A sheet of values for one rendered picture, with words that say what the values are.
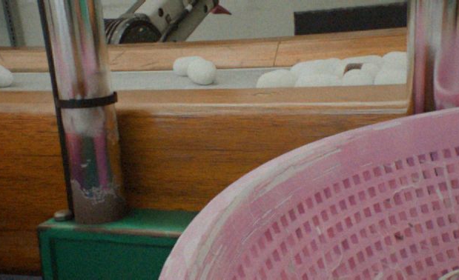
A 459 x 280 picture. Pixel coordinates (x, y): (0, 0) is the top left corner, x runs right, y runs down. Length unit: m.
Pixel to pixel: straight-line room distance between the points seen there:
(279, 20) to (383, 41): 2.02
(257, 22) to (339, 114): 2.41
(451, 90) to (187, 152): 0.12
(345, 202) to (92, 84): 0.15
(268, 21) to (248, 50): 1.99
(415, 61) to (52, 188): 0.19
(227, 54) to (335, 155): 0.51
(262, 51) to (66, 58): 0.40
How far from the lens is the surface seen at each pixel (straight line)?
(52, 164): 0.33
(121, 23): 0.99
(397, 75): 0.39
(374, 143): 0.19
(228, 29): 2.72
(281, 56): 0.65
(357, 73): 0.42
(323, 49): 0.65
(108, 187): 0.29
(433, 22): 0.23
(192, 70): 0.55
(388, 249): 0.18
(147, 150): 0.30
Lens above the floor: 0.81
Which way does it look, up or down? 12 degrees down
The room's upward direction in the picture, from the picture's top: 4 degrees counter-clockwise
